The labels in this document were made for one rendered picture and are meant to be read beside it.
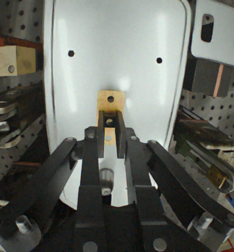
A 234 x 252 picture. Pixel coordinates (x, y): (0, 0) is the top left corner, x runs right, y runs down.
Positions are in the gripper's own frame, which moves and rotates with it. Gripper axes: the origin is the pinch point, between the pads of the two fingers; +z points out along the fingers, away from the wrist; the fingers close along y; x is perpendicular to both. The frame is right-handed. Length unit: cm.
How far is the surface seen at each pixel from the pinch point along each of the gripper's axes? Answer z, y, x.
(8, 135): -0.4, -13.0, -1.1
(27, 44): 10.6, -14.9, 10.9
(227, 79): 8.5, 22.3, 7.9
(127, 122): 6.5, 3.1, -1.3
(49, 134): 6.2, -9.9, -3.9
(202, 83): 8.5, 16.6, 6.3
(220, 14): 6.5, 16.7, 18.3
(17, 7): 37, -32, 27
